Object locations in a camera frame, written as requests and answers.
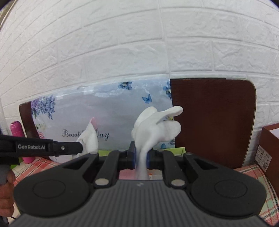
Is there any green cardboard box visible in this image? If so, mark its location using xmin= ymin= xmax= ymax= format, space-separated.
xmin=98 ymin=147 xmax=186 ymax=157

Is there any white plastic bag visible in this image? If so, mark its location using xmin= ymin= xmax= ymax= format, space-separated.
xmin=131 ymin=106 xmax=183 ymax=180

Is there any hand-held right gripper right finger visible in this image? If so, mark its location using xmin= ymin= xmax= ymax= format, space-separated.
xmin=146 ymin=149 xmax=221 ymax=188

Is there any pink bottle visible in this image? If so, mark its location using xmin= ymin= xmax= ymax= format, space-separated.
xmin=10 ymin=121 xmax=33 ymax=164

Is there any dark brown wooden board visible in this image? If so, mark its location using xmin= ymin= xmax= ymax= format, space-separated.
xmin=19 ymin=78 xmax=257 ymax=169

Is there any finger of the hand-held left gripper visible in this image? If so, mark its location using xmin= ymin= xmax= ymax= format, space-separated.
xmin=53 ymin=141 xmax=85 ymax=157

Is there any person's left hand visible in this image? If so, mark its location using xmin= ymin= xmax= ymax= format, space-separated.
xmin=0 ymin=170 xmax=16 ymax=217

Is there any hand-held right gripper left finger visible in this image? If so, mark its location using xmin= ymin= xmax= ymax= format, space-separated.
xmin=58 ymin=141 xmax=137 ymax=188

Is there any floral plastic bag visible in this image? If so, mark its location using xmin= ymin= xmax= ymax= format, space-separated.
xmin=31 ymin=80 xmax=176 ymax=163

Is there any plaid tablecloth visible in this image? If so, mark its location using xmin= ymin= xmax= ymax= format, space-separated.
xmin=10 ymin=157 xmax=279 ymax=226

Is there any brown cardboard box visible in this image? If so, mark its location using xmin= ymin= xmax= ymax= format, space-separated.
xmin=254 ymin=123 xmax=279 ymax=179

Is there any white cloth with pink tip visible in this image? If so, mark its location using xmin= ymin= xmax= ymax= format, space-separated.
xmin=72 ymin=117 xmax=99 ymax=158

